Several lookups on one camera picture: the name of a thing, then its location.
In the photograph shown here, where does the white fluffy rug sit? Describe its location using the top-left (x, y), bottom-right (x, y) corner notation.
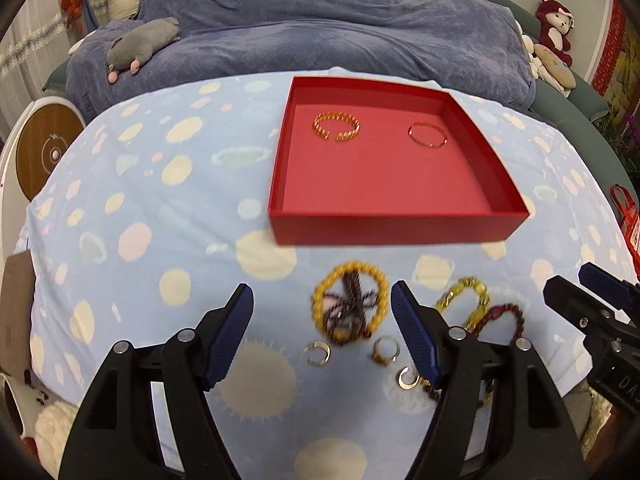
top-left (35, 400), bottom-right (81, 476)

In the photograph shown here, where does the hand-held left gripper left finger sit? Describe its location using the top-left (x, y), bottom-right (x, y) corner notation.
top-left (60, 282), bottom-right (255, 480)

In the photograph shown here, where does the brown cardboard box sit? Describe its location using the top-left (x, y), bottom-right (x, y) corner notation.
top-left (0, 252), bottom-right (36, 376)

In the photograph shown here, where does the red cardboard box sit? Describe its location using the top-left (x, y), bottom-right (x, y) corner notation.
top-left (267, 76), bottom-right (531, 247)

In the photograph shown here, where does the yellow-green crystal bracelet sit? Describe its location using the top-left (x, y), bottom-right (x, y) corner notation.
top-left (434, 276), bottom-right (491, 333)

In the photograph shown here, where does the light blue planet-print blanket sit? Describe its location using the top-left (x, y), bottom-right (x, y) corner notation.
top-left (15, 67), bottom-right (640, 480)

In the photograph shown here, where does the dark red bead bracelet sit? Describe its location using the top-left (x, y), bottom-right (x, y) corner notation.
top-left (421, 302), bottom-right (526, 407)

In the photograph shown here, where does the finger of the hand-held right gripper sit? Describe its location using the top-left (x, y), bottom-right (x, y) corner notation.
top-left (578, 261), bottom-right (640, 313)
top-left (544, 275), bottom-right (622, 335)

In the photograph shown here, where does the white device with wooden disc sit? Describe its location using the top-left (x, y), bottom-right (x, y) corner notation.
top-left (0, 100), bottom-right (88, 201)

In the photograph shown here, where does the grey plush mouse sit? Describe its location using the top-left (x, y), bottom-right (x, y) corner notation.
top-left (106, 16), bottom-right (182, 83)

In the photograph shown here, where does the yellow bead bracelet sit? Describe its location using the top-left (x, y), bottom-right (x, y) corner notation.
top-left (311, 261), bottom-right (390, 343)

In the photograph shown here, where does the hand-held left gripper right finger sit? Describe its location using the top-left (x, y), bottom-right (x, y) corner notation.
top-left (390, 280), bottom-right (588, 480)

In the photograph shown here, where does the red bag handle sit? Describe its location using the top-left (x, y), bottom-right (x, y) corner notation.
top-left (609, 185), bottom-right (640, 261)

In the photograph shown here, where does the beige plush toy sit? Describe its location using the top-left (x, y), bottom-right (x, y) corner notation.
top-left (520, 35), bottom-right (578, 98)

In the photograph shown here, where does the gold hoop earring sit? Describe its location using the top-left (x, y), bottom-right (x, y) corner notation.
top-left (301, 341), bottom-right (329, 367)
top-left (397, 366), bottom-right (422, 391)

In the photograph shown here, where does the white curtain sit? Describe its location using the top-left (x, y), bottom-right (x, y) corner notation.
top-left (0, 0), bottom-right (96, 106)

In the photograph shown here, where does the blue-grey plush blanket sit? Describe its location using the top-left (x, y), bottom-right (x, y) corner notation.
top-left (65, 0), bottom-right (538, 121)

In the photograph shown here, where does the red ribbon bow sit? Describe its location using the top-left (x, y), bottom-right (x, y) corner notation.
top-left (60, 0), bottom-right (91, 28)

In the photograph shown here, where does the dark purple bead bracelet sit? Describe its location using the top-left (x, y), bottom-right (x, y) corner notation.
top-left (320, 270), bottom-right (378, 343)

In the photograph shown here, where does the thin gold bangle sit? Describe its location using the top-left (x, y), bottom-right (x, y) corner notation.
top-left (406, 121), bottom-right (448, 149)

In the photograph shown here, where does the gold chain bracelet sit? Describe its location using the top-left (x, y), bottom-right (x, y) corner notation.
top-left (312, 110), bottom-right (362, 143)

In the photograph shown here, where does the gold ring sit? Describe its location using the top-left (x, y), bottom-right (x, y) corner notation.
top-left (370, 336), bottom-right (401, 367)

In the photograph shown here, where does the red wall hanging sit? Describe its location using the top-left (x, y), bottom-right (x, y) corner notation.
top-left (590, 0), bottom-right (640, 111)

